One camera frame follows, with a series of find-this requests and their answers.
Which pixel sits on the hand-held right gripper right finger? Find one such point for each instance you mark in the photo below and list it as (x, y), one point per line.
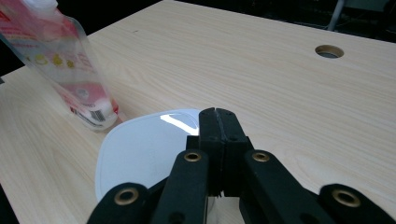
(233, 137)

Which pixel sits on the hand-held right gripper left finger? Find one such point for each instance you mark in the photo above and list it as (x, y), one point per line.
(210, 137)

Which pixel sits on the white cup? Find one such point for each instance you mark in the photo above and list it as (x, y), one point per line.
(140, 155)

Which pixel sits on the red and clear spouted pouch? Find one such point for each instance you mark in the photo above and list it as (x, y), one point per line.
(62, 62)

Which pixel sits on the white desk leg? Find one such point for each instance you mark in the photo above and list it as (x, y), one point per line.
(336, 14)

